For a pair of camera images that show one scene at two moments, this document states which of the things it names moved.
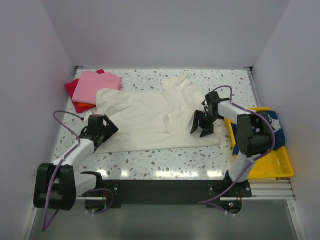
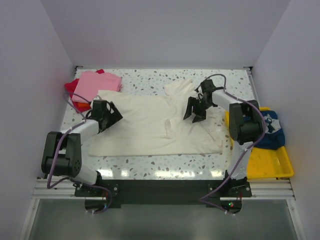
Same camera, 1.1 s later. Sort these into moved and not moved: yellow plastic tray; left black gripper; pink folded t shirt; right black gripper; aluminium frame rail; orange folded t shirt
Moved: left black gripper; right black gripper
Not moved: orange folded t shirt; aluminium frame rail; pink folded t shirt; yellow plastic tray
